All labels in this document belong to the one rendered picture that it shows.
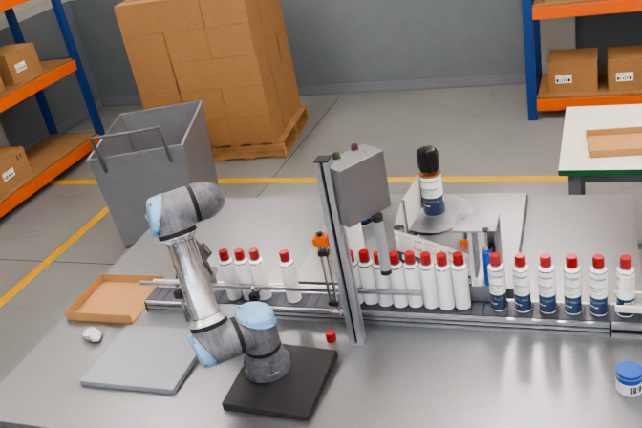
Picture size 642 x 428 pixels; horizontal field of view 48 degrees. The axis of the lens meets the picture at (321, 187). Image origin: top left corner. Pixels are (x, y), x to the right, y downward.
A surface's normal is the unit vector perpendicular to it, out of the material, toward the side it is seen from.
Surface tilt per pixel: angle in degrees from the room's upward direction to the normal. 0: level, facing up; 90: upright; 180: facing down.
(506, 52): 90
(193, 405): 0
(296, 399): 4
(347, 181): 90
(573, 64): 90
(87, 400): 0
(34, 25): 90
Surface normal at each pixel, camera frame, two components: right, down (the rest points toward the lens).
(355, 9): -0.33, 0.47
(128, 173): 0.00, 0.50
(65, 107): 0.93, 0.00
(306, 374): -0.15, -0.86
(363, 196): 0.59, 0.25
